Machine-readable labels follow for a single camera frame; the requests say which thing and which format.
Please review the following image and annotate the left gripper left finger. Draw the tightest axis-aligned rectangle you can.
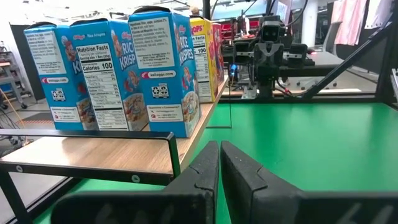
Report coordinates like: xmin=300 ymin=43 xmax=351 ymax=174
xmin=50 ymin=140 xmax=220 ymax=224

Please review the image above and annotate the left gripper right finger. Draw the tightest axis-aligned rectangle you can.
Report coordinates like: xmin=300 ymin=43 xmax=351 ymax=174
xmin=220 ymin=139 xmax=398 ymax=224

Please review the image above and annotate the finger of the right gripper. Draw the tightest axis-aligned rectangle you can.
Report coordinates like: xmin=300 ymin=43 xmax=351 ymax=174
xmin=265 ymin=67 xmax=274 ymax=94
xmin=257 ymin=67 xmax=266 ymax=94

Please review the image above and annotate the red Froot Loops cereal box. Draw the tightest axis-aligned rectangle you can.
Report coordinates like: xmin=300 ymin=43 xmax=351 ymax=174
xmin=212 ymin=22 xmax=225 ymax=86

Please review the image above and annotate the yellow Corn Pops cereal box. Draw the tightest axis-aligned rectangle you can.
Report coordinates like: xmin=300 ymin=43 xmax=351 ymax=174
xmin=189 ymin=17 xmax=220 ymax=103

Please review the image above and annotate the blue Rice Krispies cereal box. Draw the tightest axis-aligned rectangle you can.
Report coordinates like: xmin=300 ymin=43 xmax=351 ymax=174
xmin=24 ymin=22 xmax=94 ymax=131
xmin=127 ymin=9 xmax=202 ymax=139
xmin=68 ymin=18 xmax=150 ymax=131

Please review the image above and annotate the grey table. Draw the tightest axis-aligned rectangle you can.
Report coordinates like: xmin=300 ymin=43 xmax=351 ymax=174
xmin=307 ymin=51 xmax=346 ymax=71

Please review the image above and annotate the white chair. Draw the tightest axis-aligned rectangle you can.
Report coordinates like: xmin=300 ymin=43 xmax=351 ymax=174
xmin=322 ymin=21 xmax=343 ymax=54

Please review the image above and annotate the pink hanging cloth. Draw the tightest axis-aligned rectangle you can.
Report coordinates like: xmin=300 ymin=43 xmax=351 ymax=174
xmin=331 ymin=0 xmax=369 ymax=47

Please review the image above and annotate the green table mat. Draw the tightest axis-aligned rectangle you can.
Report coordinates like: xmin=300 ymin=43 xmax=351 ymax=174
xmin=32 ymin=102 xmax=398 ymax=224

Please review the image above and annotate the white hanging cloth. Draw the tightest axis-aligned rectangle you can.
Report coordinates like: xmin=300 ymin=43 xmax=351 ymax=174
xmin=364 ymin=0 xmax=393 ymax=30

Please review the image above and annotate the grey cart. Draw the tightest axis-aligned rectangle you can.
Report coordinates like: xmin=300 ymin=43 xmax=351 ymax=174
xmin=0 ymin=49 xmax=34 ymax=110

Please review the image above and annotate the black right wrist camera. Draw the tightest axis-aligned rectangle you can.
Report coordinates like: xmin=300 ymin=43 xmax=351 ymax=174
xmin=260 ymin=23 xmax=280 ymax=43

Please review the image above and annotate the black table frame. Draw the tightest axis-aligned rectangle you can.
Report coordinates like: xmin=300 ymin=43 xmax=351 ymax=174
xmin=217 ymin=18 xmax=398 ymax=110

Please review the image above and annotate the wooden shelf with black frame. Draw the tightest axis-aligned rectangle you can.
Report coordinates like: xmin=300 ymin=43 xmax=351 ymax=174
xmin=0 ymin=73 xmax=233 ymax=224

